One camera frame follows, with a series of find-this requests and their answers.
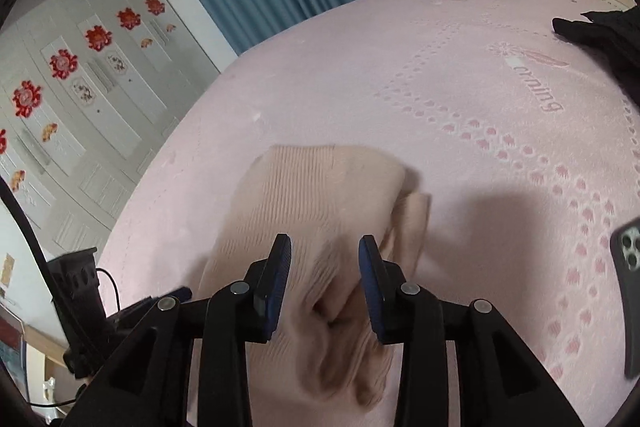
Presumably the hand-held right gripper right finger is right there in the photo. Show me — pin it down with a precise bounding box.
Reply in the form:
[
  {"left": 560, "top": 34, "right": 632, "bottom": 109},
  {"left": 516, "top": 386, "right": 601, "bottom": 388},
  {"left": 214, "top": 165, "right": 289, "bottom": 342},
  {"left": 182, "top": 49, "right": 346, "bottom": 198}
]
[{"left": 357, "top": 235, "right": 586, "bottom": 427}]

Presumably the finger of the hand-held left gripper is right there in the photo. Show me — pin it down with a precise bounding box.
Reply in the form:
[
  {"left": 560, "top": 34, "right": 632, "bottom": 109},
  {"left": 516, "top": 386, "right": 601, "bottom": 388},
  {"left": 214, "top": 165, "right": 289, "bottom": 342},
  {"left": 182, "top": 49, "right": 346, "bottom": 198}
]
[{"left": 147, "top": 286, "right": 193, "bottom": 305}]

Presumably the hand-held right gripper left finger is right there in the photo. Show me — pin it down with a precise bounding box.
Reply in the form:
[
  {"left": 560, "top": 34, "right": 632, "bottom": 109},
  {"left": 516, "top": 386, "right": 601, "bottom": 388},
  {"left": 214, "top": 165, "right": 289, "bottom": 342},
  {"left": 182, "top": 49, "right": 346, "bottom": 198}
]
[{"left": 65, "top": 234, "right": 293, "bottom": 427}]

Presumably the beige knit sweater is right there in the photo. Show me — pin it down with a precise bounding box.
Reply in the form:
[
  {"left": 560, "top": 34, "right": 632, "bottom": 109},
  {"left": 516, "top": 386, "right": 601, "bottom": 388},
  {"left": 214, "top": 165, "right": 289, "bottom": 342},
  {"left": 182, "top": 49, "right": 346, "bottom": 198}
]
[{"left": 187, "top": 144, "right": 433, "bottom": 427}]

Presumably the white panelled wardrobe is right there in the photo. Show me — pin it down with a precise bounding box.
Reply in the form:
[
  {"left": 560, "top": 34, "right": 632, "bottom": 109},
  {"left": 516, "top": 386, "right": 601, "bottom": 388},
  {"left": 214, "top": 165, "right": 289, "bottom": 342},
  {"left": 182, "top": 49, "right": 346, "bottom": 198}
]
[{"left": 0, "top": 0, "right": 238, "bottom": 253}]

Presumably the pink patterned bed cover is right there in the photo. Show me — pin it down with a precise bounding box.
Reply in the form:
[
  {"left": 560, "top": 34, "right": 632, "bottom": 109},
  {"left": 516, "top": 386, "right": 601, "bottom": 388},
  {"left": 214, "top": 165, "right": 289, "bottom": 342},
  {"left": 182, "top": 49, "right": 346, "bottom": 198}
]
[{"left": 97, "top": 0, "right": 640, "bottom": 427}]

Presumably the row of red flower stickers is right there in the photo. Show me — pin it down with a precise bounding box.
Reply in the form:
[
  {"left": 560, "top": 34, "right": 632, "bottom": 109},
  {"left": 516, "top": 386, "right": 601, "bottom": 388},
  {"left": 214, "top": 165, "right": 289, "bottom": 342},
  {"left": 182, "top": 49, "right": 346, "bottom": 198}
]
[{"left": 0, "top": 0, "right": 167, "bottom": 155}]

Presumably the grey smartphone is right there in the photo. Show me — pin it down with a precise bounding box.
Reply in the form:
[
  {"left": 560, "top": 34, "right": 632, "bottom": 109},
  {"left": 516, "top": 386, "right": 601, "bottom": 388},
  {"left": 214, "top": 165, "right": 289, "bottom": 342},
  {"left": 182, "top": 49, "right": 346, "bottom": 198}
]
[{"left": 610, "top": 217, "right": 640, "bottom": 380}]

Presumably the black cloth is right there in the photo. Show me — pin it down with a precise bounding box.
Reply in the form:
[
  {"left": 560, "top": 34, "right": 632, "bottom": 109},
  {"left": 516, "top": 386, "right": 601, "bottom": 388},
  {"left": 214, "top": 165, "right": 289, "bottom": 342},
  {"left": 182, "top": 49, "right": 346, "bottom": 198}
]
[{"left": 551, "top": 7, "right": 640, "bottom": 108}]

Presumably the thin black cable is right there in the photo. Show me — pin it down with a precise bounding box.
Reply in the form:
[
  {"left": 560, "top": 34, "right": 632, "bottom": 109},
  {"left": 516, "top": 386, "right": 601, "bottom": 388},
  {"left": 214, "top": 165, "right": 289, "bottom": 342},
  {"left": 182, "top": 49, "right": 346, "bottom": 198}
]
[{"left": 96, "top": 267, "right": 122, "bottom": 310}]

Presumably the thick black cable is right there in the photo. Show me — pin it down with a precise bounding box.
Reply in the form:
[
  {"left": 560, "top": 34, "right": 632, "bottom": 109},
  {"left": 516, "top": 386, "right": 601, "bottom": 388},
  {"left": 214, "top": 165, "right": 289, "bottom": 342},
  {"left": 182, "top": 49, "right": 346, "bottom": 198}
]
[{"left": 0, "top": 179, "right": 53, "bottom": 293}]

